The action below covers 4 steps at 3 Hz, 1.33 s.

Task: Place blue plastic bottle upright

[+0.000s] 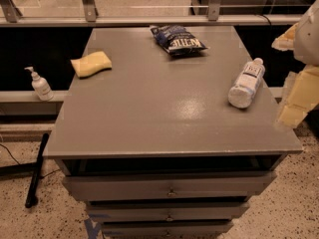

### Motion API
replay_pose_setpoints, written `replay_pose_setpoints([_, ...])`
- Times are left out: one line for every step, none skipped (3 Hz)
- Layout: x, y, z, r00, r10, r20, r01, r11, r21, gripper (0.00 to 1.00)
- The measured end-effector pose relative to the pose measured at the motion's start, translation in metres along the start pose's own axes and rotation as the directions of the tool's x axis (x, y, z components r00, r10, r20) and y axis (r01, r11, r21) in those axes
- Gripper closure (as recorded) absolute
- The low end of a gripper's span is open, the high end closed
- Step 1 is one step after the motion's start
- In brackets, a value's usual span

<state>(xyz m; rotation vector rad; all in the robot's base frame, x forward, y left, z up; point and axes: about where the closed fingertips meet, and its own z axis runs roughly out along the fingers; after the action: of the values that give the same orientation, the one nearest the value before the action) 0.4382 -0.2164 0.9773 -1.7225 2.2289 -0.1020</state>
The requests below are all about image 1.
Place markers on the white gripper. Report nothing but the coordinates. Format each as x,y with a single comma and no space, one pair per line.
307,37

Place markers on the clear plastic water bottle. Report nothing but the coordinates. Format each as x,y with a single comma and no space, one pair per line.
242,93

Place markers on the white pump dispenser bottle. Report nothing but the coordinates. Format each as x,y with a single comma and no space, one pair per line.
40,85

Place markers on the blue chips bag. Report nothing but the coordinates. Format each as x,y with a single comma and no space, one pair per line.
176,40

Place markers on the top grey drawer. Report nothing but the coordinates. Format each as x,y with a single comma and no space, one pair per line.
167,186

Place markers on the grey drawer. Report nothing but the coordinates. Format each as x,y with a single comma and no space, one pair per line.
166,229
167,186
167,211

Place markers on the grey drawer cabinet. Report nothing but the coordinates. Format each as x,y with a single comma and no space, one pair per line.
153,114

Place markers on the middle grey drawer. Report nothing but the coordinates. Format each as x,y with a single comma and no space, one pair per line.
167,211

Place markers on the yellow sponge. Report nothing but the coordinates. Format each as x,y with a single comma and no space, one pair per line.
91,64

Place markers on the bottom grey drawer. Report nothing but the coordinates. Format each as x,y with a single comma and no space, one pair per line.
166,229

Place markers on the blue floor tape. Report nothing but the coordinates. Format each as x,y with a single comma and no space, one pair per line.
94,229

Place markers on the grey metal railing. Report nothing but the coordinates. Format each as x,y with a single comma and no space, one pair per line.
105,13

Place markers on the black floor stand leg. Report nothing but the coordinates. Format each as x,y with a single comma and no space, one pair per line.
32,199

